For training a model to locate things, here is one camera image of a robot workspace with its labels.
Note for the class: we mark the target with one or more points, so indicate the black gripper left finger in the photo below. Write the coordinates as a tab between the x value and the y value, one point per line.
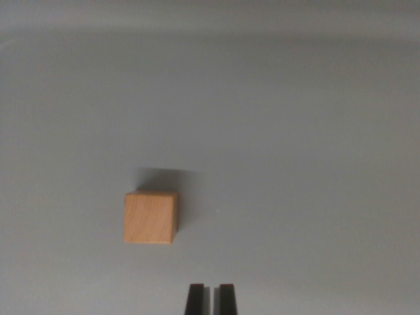
196	301

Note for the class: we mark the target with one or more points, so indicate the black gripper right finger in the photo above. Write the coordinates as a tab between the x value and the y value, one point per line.
227	301

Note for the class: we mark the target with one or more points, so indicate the wooden cube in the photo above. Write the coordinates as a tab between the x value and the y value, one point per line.
149	218

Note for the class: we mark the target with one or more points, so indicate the grey plastic bin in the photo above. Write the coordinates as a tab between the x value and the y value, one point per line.
262	115

